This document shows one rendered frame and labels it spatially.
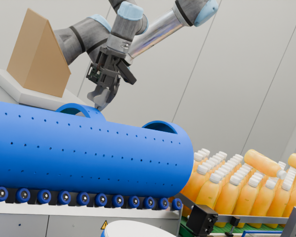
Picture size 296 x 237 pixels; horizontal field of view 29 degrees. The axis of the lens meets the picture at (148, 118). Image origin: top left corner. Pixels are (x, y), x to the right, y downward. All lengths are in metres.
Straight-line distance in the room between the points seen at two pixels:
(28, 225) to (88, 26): 0.88
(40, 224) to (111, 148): 0.31
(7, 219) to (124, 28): 0.67
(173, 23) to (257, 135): 4.64
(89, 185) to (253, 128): 4.95
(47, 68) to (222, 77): 4.00
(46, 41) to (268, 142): 5.01
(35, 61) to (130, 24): 0.52
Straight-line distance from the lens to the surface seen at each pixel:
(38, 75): 2.23
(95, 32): 2.30
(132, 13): 1.81
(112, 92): 1.85
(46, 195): 1.79
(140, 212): 2.07
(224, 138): 6.43
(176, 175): 2.05
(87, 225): 1.92
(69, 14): 4.93
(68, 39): 2.27
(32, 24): 2.31
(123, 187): 1.93
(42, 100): 2.18
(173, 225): 2.20
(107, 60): 1.82
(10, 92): 2.22
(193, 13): 2.21
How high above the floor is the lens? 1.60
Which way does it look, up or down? 10 degrees down
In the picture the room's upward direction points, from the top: 22 degrees clockwise
